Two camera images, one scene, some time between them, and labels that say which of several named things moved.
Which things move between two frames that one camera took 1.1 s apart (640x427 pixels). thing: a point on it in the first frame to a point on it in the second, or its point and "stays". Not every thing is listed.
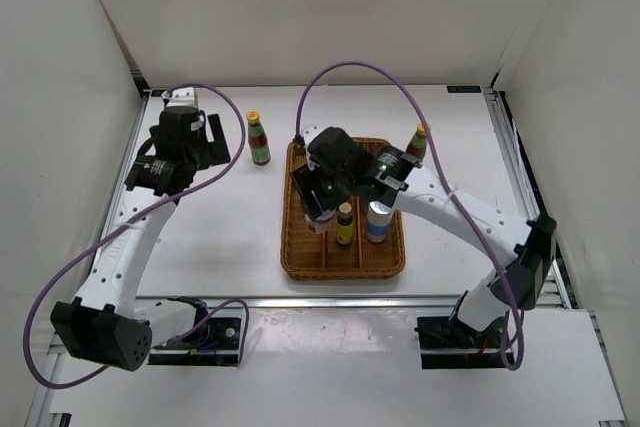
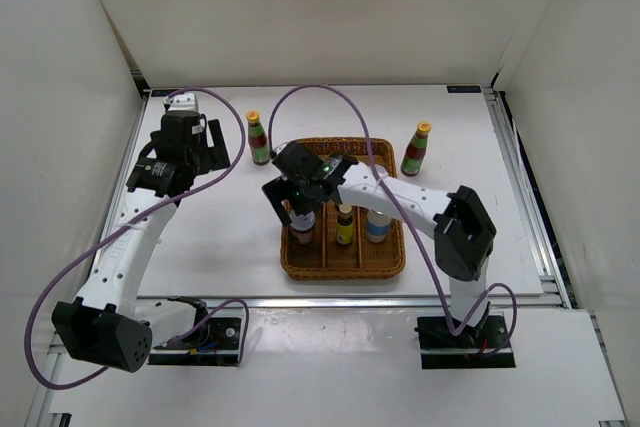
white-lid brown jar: (319, 226) to (303, 226)
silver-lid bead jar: (379, 219) stays
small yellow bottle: (345, 232) stays
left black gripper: (214, 152) stays
